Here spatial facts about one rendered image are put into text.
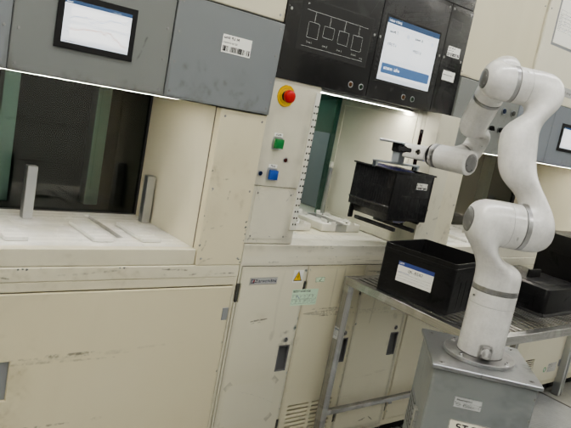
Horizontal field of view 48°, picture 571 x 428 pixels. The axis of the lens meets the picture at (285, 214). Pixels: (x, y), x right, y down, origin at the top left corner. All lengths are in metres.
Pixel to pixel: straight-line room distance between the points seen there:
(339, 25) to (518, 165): 0.75
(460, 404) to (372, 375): 1.00
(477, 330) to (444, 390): 0.18
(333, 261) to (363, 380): 0.59
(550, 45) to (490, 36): 0.43
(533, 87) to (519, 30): 1.10
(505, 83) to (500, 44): 1.02
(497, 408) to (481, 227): 0.46
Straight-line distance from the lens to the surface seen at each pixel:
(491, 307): 1.74
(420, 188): 2.35
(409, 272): 2.17
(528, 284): 2.47
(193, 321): 2.01
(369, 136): 2.70
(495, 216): 1.68
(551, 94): 1.85
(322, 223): 2.49
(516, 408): 1.77
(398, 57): 2.33
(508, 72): 1.81
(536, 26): 3.02
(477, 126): 2.08
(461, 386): 1.72
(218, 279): 2.01
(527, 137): 1.78
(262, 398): 2.33
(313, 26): 2.06
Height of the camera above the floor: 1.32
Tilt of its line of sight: 9 degrees down
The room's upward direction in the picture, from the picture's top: 11 degrees clockwise
